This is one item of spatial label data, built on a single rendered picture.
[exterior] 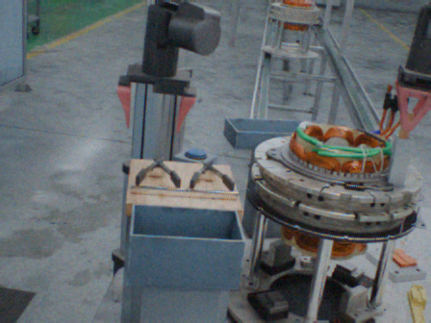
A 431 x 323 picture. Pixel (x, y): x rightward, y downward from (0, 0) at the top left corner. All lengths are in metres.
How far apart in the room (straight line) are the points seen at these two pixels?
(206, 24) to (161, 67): 0.11
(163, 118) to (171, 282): 0.60
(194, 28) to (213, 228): 0.32
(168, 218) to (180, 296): 0.13
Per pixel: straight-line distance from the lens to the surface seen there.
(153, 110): 1.43
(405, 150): 1.10
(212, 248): 0.89
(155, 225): 0.99
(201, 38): 0.91
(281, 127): 1.53
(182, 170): 1.12
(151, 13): 0.97
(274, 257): 1.32
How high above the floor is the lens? 1.48
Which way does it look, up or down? 20 degrees down
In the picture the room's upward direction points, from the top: 7 degrees clockwise
